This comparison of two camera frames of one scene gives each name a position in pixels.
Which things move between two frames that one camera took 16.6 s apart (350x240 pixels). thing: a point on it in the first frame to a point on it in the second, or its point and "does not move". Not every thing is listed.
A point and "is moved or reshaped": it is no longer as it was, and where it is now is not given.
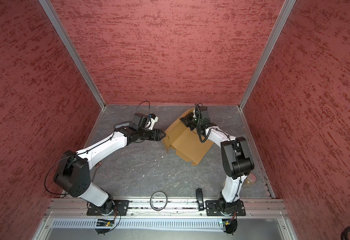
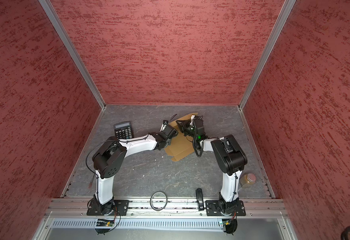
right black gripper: (186, 120) to (183, 126)
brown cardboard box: (188, 145) is moved or reshaped
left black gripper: (154, 138) to (169, 142)
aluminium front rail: (78, 208) does not move
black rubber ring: (151, 202) does not move
